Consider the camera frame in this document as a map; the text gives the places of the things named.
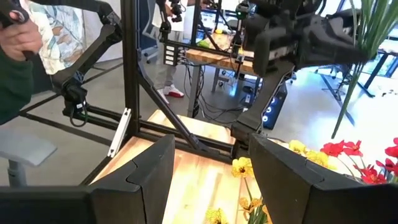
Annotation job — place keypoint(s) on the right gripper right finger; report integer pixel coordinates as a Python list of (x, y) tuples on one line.
[(311, 199)]

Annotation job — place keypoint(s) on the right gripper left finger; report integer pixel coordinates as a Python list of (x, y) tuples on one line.
[(93, 205)]

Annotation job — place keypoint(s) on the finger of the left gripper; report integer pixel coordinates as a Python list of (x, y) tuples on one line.
[(345, 26), (326, 49)]

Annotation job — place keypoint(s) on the red artificial flower bunch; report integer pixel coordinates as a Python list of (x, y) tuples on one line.
[(370, 25), (392, 152), (334, 148)]

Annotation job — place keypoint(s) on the yellow artificial flower bunch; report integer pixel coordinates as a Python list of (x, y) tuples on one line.
[(317, 157), (242, 168)]

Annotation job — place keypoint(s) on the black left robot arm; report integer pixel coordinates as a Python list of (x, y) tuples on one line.
[(258, 109)]

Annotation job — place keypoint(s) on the wooden background table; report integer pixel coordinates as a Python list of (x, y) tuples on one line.
[(214, 57)]

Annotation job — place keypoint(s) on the computer tower with blue lights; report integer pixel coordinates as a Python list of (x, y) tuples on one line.
[(273, 105)]

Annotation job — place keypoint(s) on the grey metal stand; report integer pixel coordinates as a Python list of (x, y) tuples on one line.
[(21, 146)]

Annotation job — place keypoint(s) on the person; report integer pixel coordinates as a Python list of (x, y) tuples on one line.
[(169, 77), (59, 34)]

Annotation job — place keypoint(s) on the person's hand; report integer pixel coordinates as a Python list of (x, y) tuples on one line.
[(18, 37)]

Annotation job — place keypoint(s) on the silver aluminium bracket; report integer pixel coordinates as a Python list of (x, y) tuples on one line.
[(119, 130)]

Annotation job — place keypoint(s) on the black aluminium table frame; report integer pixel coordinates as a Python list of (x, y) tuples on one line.
[(130, 62)]

